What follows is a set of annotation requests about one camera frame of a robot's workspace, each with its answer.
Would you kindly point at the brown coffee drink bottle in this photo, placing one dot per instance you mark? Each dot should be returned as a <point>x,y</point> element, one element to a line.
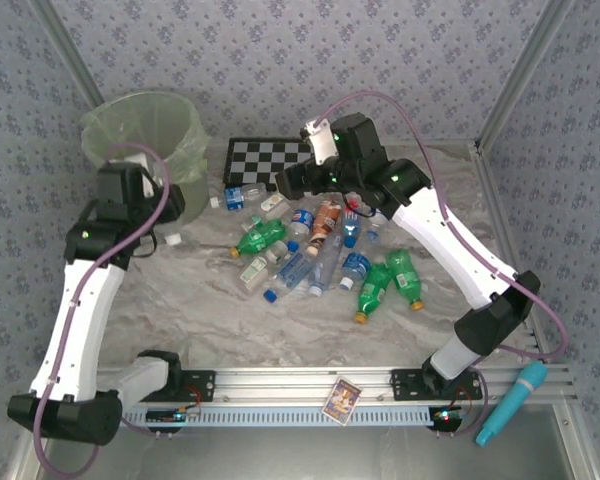
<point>325,220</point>

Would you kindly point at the clear Fiji water bottle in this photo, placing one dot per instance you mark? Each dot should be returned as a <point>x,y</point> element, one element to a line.
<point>351,227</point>

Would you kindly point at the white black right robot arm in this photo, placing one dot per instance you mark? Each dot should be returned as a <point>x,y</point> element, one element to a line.
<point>455,250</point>

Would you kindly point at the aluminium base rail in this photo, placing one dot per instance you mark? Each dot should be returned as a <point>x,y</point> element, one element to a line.
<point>290,385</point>

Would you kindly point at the aluminium wall edge rail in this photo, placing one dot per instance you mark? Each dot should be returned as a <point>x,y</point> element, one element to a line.
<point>445,144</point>

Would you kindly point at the clear bottle cream flower label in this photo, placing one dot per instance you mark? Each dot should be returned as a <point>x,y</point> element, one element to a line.
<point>272,202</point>

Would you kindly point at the small picture card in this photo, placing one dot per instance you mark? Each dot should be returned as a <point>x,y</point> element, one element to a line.
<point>341,400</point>

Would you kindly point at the white-capped clear bottle blue label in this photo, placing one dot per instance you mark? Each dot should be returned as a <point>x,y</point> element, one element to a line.
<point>356,265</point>

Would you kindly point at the small clear bottle green label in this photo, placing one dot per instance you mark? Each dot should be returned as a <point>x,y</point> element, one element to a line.
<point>254,220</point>

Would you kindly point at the ribbed clear bottle blue label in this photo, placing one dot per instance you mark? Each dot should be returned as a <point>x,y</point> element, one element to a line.
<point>235,197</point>

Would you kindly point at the small clear plastic bottle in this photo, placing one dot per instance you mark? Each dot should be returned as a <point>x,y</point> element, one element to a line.
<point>277,250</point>

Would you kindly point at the black grey folding chessboard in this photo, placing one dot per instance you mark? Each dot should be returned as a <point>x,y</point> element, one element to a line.
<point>255,160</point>

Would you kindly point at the green trash bin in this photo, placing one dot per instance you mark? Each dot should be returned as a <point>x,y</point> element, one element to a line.
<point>195,200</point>

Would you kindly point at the aluminium frame post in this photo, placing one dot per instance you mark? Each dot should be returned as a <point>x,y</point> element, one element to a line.
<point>522,75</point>
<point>66,50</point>

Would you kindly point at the clear bottle blue water label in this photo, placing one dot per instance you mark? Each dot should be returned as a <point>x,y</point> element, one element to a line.
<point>292,272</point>

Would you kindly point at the aluminium side rail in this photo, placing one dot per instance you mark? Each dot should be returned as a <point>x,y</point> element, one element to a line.
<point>502,215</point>

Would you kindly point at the teal plastic marker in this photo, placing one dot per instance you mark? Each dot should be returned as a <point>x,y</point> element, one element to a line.
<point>515,400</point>

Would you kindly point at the green plastic bin liner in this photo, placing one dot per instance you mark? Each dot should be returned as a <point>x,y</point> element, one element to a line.
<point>180,150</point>

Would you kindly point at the clear bottle white cap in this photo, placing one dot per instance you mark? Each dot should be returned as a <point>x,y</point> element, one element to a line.
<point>172,239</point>

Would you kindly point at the tall clear bottle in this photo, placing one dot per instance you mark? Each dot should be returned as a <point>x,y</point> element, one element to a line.
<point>325,265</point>

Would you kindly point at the grey metal base panel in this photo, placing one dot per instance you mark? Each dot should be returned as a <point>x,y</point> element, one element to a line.
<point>305,455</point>

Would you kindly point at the green bottle yellow cap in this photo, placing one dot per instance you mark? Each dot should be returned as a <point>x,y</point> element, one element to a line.
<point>260,237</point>
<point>402,275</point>
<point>372,295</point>

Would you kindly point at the blue-capped clear bottle blue label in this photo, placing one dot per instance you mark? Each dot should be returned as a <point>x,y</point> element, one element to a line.
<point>375,232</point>

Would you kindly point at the clear bottle white green label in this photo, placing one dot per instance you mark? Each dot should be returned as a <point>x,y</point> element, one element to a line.
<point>254,272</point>

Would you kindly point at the clear bottle Pepsi label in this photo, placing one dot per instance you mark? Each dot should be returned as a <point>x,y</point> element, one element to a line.
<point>302,218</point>

